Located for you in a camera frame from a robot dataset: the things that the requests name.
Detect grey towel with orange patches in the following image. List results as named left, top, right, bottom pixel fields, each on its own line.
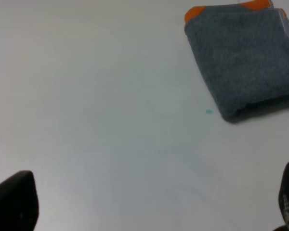
left=184, top=0, right=289, bottom=122

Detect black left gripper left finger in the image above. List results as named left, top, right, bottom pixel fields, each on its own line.
left=0, top=170, right=39, bottom=231

